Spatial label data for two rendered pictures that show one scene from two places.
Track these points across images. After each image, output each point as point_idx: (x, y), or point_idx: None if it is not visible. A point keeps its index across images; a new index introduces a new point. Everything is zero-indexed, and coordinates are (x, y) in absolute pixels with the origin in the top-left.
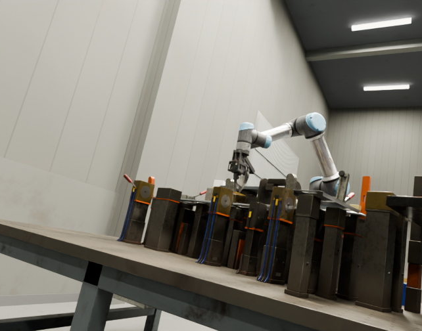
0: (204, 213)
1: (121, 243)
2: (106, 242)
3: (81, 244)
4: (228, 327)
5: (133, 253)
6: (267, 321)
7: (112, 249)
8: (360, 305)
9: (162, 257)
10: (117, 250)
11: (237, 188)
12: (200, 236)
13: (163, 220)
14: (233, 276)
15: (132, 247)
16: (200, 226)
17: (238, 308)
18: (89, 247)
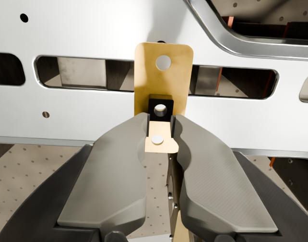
0: (18, 80)
1: (26, 155)
2: (42, 179)
3: (139, 233)
4: None
5: (153, 203)
6: None
7: (149, 217)
8: None
9: (153, 174)
10: (148, 212)
11: (145, 128)
12: (55, 57)
13: (11, 147)
14: (261, 169)
15: (63, 159)
16: (42, 72)
17: None
18: (158, 235)
